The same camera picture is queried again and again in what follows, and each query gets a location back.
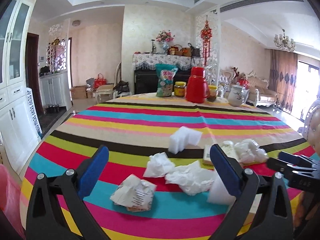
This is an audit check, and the yellow-lid jar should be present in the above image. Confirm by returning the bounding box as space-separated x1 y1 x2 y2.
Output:
207 85 222 102
174 81 187 98

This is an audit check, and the white ceramic pitcher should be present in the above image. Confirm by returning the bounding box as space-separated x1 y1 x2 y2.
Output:
227 85 249 107

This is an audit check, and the white tissue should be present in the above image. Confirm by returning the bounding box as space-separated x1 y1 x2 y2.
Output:
143 152 175 178

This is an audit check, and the black handbag on piano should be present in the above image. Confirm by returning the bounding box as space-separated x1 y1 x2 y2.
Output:
188 42 201 57

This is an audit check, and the teal snack bag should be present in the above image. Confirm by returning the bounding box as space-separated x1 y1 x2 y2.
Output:
155 63 178 97

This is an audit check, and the red thermos jug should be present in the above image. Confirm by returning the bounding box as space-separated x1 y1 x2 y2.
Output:
185 67 209 103

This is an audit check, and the white low shoe cabinet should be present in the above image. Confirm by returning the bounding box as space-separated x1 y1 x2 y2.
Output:
39 70 72 111

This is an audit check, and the cream side chair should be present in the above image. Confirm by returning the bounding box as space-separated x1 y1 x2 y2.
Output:
95 62 122 103

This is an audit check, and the red gift bag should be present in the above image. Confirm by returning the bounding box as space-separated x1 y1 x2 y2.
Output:
94 73 107 89

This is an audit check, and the tufted beige chair right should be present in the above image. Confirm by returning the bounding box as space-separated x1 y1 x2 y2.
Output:
302 99 320 155

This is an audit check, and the cream ornate sofa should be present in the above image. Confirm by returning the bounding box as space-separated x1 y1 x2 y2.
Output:
219 68 278 107

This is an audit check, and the black piano with lace cover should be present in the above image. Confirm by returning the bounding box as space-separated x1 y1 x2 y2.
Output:
132 54 201 94

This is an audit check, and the cardboard box on floor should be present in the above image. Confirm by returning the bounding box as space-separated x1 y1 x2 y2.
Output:
70 86 87 100

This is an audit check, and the printed paper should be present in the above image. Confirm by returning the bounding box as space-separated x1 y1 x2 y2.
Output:
110 174 157 212

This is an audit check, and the pink lined trash bin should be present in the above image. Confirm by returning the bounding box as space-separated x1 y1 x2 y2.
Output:
1 164 25 239

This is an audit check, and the beige cardboard box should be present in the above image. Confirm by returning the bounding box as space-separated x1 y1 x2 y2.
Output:
203 141 239 166

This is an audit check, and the brown curtain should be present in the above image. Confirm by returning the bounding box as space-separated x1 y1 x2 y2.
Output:
269 50 298 113

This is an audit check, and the striped colourful tablecloth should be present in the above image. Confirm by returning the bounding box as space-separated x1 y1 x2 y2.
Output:
20 94 318 239

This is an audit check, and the large white foam block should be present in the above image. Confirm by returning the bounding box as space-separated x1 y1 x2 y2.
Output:
207 170 235 206

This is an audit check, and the white plastic bag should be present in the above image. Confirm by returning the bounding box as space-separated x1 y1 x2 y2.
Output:
234 139 268 164

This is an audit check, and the red chinese knot ornament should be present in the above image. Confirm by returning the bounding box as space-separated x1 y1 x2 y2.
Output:
200 16 212 67

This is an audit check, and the flower vase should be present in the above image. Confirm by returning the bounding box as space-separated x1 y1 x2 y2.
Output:
156 30 175 55

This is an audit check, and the chandelier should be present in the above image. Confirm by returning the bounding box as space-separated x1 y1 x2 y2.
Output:
273 29 296 53

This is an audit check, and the yellow-lid jar right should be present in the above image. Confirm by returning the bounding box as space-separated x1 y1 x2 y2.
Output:
207 85 222 102

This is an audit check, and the yellow-lid jar left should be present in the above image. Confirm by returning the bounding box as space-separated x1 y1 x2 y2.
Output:
174 81 187 98

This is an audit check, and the white paper wad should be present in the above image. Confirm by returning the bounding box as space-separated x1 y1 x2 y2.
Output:
165 160 216 196

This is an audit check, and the wicker basket on piano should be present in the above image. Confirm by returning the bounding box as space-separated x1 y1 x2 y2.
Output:
171 44 183 56

